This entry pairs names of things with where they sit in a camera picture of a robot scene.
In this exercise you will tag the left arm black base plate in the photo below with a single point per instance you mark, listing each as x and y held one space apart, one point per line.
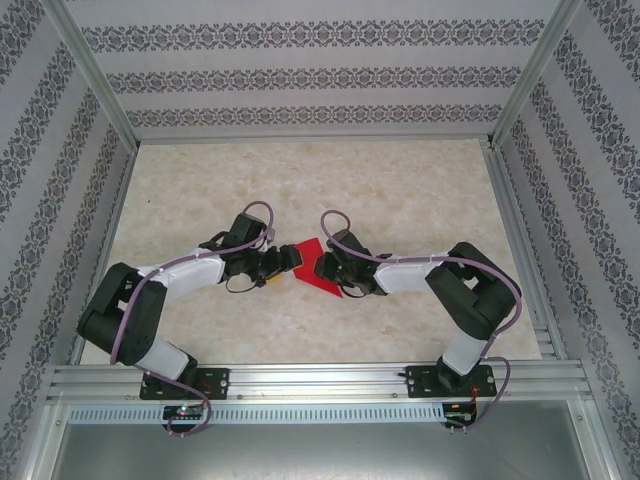
219 382

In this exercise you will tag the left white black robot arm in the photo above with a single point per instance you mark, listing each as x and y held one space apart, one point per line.
125 320

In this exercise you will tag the aluminium mounting rail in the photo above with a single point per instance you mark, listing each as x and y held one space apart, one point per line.
320 380

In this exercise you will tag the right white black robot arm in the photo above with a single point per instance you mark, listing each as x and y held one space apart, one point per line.
470 295

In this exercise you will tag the aluminium table side rail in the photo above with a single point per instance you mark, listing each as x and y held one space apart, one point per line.
107 225
520 225

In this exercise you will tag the aluminium frame cross beam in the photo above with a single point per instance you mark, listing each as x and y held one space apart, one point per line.
315 137

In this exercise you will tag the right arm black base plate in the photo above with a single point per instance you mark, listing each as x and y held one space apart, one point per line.
417 382

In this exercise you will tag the grey sheet metal panel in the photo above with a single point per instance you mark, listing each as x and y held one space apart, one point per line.
320 455

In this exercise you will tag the red paper sheet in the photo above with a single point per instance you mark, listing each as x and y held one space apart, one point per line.
307 265

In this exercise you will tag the aluminium frame post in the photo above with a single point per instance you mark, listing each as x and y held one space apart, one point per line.
537 75
95 75

